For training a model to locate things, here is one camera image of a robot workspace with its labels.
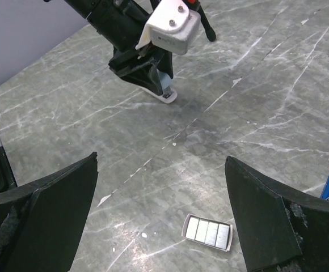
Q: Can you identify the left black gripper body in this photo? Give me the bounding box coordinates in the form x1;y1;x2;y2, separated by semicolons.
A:
66;0;174;95

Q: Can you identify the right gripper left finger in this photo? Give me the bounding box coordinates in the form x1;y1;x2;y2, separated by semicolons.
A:
0;152;98;271

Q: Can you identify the staple strip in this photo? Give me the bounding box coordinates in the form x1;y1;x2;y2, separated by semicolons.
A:
182;214;233;252

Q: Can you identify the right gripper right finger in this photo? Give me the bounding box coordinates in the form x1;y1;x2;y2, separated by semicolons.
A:
225;156;329;271

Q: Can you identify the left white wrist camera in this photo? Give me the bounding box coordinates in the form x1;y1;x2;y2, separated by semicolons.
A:
135;0;200;55

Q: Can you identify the light blue white stapler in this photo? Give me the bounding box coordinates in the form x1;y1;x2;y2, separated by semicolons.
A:
142;70;178;104

